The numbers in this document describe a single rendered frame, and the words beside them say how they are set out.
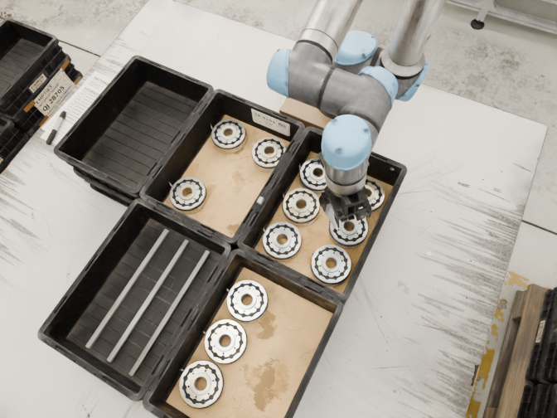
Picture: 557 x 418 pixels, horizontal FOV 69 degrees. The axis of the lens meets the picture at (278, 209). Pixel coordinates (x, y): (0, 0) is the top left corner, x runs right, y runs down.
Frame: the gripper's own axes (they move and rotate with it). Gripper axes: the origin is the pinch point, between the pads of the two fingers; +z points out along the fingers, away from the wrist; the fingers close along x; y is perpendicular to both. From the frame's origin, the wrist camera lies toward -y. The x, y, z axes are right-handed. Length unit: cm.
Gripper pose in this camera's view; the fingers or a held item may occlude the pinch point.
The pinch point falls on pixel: (341, 208)
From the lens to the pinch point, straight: 95.9
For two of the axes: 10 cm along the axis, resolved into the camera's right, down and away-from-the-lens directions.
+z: 1.5, 3.7, 9.2
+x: 9.5, -3.2, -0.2
